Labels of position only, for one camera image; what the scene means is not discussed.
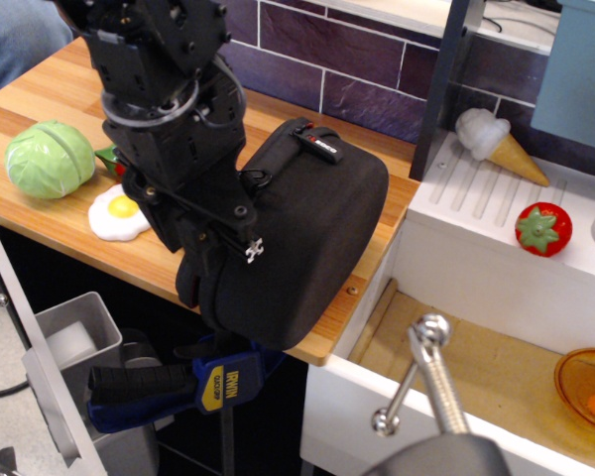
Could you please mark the person in blue jeans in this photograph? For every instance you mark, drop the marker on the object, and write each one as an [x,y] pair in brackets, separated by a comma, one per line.
[30,32]

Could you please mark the green toy cabbage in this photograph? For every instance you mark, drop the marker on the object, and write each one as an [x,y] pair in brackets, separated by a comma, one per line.
[49,160]

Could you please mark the blue yellow bar clamp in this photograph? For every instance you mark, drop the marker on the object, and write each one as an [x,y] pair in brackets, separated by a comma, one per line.
[221,371]

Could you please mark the toy ice cream cone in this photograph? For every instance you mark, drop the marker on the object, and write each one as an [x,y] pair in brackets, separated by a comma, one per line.
[489,138]

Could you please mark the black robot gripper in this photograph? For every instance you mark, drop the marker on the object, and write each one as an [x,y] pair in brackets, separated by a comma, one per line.
[180,164]

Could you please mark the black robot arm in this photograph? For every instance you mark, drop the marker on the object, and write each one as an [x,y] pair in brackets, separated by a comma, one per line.
[148,53]

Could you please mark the toy fried egg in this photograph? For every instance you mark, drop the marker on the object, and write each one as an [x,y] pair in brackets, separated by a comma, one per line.
[114,216]

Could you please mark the red toy tomato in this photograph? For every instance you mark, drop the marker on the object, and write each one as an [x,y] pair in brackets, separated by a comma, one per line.
[543,229]

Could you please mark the white toy sink unit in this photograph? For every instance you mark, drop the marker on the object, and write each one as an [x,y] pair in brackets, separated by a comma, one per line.
[513,316]

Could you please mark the red toy chili pepper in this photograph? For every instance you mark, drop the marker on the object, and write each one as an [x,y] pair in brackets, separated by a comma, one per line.
[108,156]

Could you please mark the chrome toy faucet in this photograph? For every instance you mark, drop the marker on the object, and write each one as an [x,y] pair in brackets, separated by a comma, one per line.
[427,336]

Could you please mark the grey metal bin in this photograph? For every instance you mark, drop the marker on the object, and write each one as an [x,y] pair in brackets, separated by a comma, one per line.
[81,335]

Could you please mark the black zipper case bag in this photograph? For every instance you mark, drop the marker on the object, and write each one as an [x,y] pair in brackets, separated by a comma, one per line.
[318,200]

